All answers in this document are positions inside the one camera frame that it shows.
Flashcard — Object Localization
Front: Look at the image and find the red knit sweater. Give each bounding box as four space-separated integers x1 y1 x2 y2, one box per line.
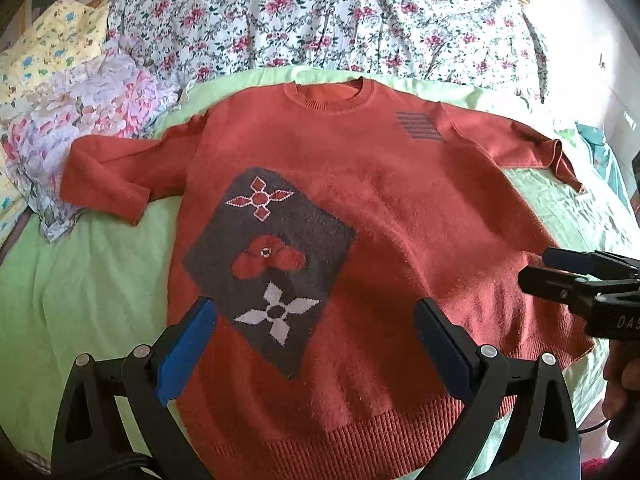
62 79 592 479

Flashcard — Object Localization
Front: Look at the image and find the person's right hand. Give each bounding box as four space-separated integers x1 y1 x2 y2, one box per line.
602 340 639 443

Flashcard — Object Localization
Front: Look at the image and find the teal cloth at bedside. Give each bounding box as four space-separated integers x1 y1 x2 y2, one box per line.
576 122 632 211

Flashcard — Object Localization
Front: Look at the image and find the green bed sheet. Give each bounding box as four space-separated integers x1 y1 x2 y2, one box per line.
1 68 639 454

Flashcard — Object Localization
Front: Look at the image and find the pink lilac floral pillow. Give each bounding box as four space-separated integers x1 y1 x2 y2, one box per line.
1 38 179 242

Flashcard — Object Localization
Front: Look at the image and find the yellow patterned blanket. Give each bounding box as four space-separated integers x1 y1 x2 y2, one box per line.
0 0 112 241

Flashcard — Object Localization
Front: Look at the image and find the white rose floral quilt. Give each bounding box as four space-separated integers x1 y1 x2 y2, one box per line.
107 0 548 102

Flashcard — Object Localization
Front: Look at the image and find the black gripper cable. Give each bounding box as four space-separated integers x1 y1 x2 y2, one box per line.
577 416 612 436

